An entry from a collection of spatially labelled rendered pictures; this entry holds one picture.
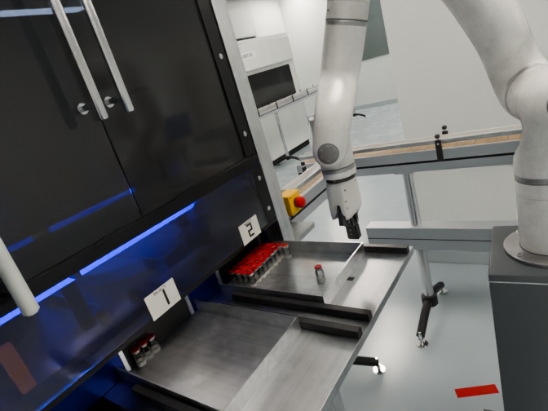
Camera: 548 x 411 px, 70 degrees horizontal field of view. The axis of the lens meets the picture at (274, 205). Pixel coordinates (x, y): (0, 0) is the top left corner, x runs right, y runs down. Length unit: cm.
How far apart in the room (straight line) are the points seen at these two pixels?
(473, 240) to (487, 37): 118
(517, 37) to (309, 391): 78
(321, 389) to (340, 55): 66
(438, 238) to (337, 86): 124
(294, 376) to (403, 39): 192
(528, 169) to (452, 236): 100
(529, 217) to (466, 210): 152
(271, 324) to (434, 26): 180
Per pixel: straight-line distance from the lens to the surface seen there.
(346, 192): 96
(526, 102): 91
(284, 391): 80
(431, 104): 238
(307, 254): 121
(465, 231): 193
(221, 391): 85
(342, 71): 90
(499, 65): 99
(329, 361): 82
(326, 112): 85
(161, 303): 95
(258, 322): 98
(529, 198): 103
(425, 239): 200
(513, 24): 93
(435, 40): 233
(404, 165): 184
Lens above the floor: 143
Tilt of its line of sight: 19 degrees down
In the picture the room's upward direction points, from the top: 17 degrees counter-clockwise
